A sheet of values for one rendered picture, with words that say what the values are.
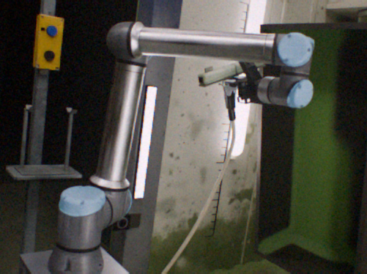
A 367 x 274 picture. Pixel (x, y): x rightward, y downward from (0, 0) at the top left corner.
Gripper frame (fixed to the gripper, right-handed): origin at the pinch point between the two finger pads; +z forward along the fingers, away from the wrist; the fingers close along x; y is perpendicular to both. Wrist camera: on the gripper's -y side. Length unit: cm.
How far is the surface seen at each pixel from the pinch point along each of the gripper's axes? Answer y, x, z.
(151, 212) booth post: 83, -8, 73
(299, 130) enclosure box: 49, 66, 23
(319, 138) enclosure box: 52, 67, 10
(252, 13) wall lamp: -12, 84, 67
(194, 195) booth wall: 87, 23, 73
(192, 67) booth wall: 9, 38, 73
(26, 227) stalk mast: 69, -72, 94
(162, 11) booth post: -25, 25, 73
